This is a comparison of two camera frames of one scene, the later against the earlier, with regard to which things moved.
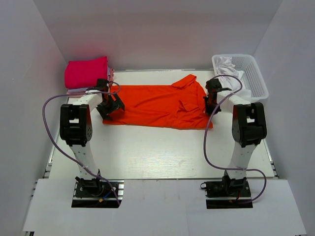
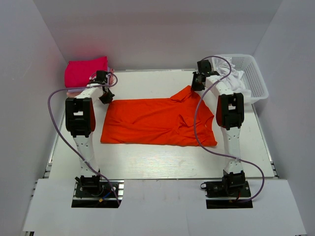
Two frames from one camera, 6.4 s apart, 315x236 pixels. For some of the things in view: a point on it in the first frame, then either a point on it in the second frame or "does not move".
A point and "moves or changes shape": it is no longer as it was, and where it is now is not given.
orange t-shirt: x=181 y=105 moves or changes shape
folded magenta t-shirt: x=85 y=73 does not move
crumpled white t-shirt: x=224 y=66 does not move
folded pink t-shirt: x=76 y=94 does not move
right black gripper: x=208 y=110 → x=194 y=86
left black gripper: x=116 y=104 → x=109 y=99
